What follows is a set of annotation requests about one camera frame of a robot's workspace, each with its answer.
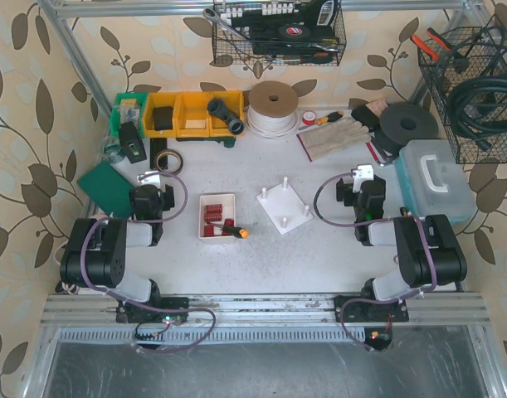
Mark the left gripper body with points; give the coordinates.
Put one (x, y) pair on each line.
(165, 197)

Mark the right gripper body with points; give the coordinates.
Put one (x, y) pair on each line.
(343, 191)

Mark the white spring tray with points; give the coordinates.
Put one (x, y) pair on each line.
(228, 217)

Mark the orange black screwdriver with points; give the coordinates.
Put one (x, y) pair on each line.
(238, 232)

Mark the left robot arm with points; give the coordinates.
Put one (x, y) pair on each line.
(95, 253)

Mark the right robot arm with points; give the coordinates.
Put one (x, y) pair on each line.
(428, 253)

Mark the green foam pad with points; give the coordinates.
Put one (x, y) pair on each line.
(108, 189)

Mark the brown tape roll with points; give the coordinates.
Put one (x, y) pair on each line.
(168, 160)

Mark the black battery charger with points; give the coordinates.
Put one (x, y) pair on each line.
(131, 143)

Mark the glass jar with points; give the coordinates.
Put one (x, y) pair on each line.
(112, 151)

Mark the teal clear toolbox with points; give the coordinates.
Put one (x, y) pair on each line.
(432, 183)

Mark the beige work glove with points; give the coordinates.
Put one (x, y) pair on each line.
(333, 137)

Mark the black foam disc spool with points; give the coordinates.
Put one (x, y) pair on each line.
(403, 122)

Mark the black box in bin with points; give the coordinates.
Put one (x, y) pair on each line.
(163, 118)

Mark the black brush with sponge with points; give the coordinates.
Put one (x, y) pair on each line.
(369, 114)

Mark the small yellow black screwdriver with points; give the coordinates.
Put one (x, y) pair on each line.
(332, 117)

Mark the green storage bin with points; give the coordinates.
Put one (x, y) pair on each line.
(128, 107)

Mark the yellow storage bins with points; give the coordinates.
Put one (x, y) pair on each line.
(190, 116)

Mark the grey pipe fitting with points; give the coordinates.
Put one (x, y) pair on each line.
(218, 109)

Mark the white four-peg base plate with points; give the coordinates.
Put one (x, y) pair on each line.
(284, 207)

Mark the aluminium rail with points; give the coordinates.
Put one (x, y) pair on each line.
(279, 310)

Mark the white cable spool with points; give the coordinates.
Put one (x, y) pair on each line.
(273, 110)

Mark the wire basket with hoses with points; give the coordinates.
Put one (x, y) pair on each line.
(469, 87)

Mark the orange handled pliers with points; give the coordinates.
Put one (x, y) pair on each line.
(434, 38)

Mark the wire basket with tools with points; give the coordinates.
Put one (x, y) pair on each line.
(263, 33)

